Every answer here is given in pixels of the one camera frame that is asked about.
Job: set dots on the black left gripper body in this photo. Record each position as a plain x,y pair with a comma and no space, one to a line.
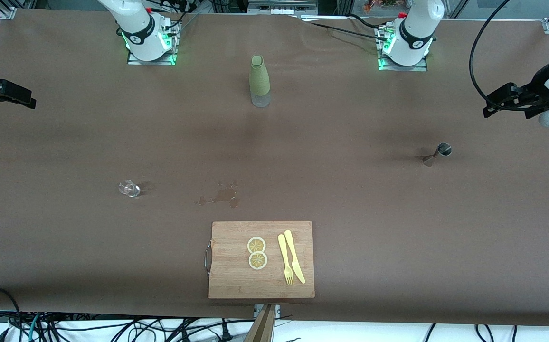
536,91

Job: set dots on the metal jigger measuring cup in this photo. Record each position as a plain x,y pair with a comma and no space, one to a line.
444,150

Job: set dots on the small clear glass shaker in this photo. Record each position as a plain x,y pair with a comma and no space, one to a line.
131,190

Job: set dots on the orange and green object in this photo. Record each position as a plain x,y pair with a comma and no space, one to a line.
379,4

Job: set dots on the brown table mat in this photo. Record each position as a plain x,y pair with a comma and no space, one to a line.
350,213

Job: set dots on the grey electronics box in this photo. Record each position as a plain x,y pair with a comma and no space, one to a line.
281,7

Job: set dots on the green sleeved glass bottle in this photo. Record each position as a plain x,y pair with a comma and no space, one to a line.
259,80

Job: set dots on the yellow plastic knife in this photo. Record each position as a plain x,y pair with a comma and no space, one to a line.
289,242

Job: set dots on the yellow plastic fork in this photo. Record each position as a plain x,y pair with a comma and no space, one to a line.
282,249

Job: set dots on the lemon slice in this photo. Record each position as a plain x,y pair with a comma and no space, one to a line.
258,260
256,245

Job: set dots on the wooden cutting board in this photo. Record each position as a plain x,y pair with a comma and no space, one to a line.
231,275

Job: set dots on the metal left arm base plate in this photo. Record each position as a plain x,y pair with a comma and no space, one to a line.
402,68

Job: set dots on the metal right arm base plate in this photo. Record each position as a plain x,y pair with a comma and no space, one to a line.
153,62

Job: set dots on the wooden camera post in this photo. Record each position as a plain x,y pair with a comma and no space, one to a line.
262,327

